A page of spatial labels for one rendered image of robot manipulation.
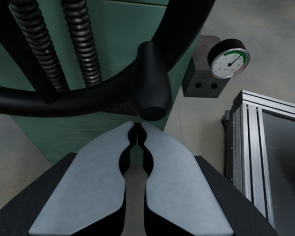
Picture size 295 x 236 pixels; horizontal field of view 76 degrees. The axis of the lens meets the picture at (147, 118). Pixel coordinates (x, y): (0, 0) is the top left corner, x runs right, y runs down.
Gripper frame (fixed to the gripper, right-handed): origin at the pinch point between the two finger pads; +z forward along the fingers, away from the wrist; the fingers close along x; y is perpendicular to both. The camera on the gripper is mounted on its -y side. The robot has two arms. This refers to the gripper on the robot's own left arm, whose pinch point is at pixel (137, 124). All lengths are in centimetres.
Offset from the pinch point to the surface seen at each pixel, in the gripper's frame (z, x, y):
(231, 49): 18.9, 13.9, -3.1
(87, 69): 12.1, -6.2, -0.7
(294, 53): 150, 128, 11
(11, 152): 59, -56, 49
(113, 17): 23.4, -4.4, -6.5
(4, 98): 6.6, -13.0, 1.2
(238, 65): 20.6, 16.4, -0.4
